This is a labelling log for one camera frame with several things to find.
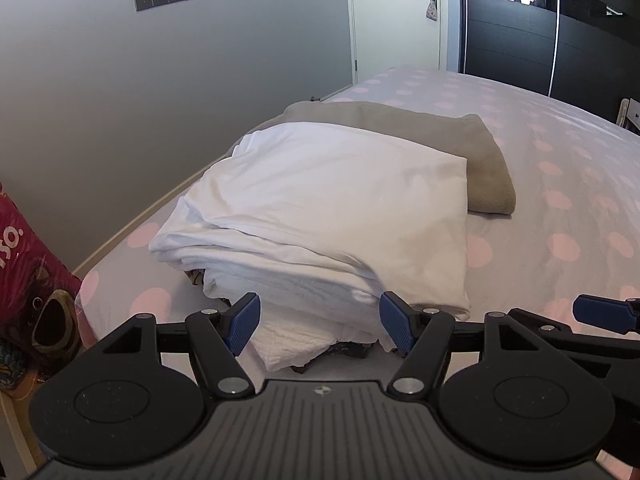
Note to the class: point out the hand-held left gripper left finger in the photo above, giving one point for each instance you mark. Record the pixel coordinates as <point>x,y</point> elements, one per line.
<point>243,322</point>

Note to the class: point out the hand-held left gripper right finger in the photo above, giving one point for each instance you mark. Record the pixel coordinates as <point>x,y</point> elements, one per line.
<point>397,322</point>

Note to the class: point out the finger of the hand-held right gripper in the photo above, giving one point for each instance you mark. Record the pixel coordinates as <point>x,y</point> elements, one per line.
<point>600,312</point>
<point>560,337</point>

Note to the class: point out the white textured garment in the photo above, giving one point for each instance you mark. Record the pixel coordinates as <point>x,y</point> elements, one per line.
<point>290,340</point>

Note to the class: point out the khaki garment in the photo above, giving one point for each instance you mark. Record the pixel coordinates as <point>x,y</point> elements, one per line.
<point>450,140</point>

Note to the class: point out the grey pink-dotted bed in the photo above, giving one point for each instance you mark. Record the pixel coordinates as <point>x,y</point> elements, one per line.
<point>520,200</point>

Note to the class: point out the white nightstand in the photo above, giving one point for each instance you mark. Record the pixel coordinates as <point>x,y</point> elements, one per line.
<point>630,115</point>

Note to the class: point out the red printed bag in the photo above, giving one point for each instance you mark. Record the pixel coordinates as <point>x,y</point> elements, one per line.
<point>30,270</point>

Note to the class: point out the blue patterned item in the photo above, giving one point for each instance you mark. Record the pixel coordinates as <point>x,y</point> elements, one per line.
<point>11,372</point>

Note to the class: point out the black wardrobe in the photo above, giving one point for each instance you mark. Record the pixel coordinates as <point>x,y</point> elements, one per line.
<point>505,45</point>

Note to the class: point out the white door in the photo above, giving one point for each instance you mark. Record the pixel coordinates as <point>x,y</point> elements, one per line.
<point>390,25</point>

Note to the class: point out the hanging door tag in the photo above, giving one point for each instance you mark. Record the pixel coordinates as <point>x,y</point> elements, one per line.
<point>431,9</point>

